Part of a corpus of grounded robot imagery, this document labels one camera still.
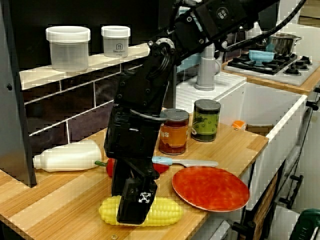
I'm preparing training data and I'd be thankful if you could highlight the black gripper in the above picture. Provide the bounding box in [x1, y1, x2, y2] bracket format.
[103, 104, 163, 225]

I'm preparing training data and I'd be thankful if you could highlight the yellow toy corn cob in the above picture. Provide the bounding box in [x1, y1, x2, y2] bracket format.
[98, 196, 185, 228]

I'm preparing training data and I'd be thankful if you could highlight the red toy chili pepper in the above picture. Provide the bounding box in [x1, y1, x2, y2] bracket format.
[94, 157, 171, 178]

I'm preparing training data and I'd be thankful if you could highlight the brown toy beans can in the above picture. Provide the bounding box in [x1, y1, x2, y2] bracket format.
[158, 108, 190, 155]

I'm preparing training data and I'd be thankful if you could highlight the red round plate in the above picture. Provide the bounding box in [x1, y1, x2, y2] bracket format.
[171, 166, 251, 212]

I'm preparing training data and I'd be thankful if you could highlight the green toy pickles can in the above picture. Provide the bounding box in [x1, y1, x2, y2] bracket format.
[190, 99, 222, 143]

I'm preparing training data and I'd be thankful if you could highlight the dark tiled backsplash shelf unit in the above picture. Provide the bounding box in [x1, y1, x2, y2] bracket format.
[0, 0, 176, 188]

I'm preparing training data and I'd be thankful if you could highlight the orange plastic bowl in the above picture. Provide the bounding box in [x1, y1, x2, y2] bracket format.
[231, 120, 247, 131]

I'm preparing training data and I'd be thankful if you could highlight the grey toy faucet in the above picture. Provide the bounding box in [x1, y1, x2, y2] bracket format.
[194, 42, 226, 91]

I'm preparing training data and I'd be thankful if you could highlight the light blue plastic bin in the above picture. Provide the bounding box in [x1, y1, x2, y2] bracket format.
[176, 53, 201, 83]

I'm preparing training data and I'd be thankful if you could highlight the large clear jar white lid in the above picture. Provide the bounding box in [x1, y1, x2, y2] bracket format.
[45, 25, 91, 73]

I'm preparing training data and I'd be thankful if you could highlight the white toy sink unit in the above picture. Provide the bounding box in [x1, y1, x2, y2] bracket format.
[174, 72, 320, 240]

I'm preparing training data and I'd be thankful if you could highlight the green plastic object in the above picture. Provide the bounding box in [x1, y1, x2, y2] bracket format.
[296, 208, 320, 240]

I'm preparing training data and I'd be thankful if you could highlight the toy stove top with burners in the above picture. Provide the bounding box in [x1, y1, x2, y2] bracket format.
[223, 53, 320, 87]

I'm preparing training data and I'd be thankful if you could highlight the light blue bowl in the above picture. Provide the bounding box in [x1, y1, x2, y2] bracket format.
[248, 49, 276, 67]

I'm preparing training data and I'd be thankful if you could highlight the silver metal pot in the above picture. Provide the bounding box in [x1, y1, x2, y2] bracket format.
[256, 32, 303, 57]

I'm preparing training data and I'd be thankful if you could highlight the toy knife with blue handle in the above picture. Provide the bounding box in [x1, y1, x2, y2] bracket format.
[151, 156, 219, 168]

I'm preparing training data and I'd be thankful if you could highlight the black cabinet door handle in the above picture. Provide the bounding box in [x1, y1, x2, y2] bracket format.
[278, 174, 305, 210]
[305, 86, 320, 111]
[232, 219, 257, 237]

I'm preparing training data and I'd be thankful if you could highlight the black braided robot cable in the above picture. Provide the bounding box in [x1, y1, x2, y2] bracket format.
[222, 0, 308, 51]

